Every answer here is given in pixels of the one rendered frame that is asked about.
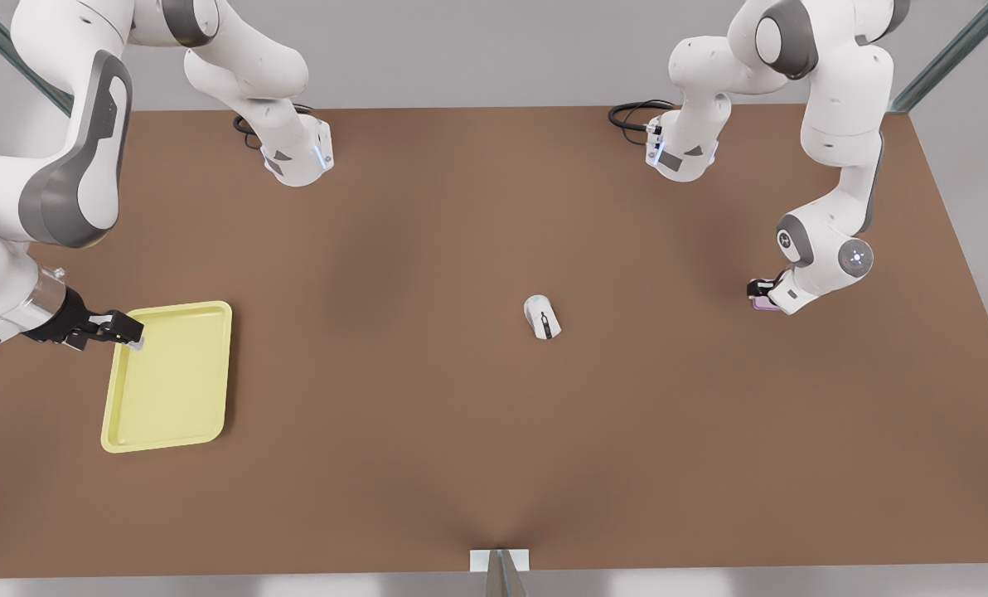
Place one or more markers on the small pink purple object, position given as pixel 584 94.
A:
pixel 763 303

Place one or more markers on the pale yellow tray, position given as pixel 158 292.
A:
pixel 171 377

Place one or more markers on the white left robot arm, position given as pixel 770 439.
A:
pixel 834 108

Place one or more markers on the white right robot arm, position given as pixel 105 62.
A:
pixel 71 174

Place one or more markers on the white computer mouse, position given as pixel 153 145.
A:
pixel 542 316

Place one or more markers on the silver frame post with foot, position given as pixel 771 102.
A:
pixel 502 572

